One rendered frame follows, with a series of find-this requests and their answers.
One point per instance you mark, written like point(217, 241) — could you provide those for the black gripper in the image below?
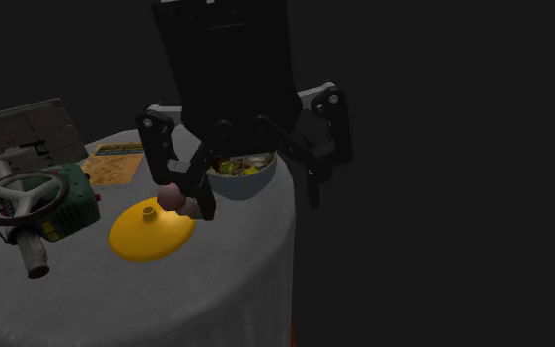
point(229, 67)

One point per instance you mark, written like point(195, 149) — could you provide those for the white bowl of food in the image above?
point(243, 185)

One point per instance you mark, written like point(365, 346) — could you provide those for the orange flat book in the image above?
point(113, 168)

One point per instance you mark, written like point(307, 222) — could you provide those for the yellow round lid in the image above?
point(149, 235)

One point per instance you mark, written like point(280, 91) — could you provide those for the round table with grey cloth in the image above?
point(161, 298)

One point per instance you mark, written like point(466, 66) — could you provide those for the green drill press with wheel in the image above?
point(73, 202)

